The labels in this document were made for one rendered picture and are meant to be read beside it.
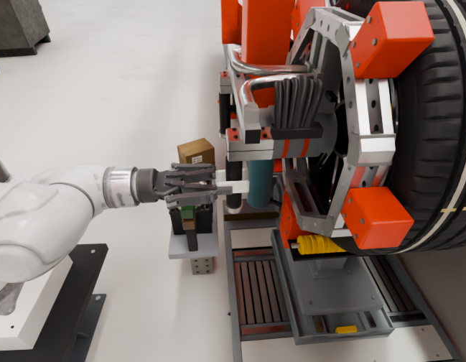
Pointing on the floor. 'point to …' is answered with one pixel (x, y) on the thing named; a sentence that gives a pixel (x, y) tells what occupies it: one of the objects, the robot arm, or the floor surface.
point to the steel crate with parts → (17, 27)
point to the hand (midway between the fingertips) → (232, 181)
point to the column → (202, 263)
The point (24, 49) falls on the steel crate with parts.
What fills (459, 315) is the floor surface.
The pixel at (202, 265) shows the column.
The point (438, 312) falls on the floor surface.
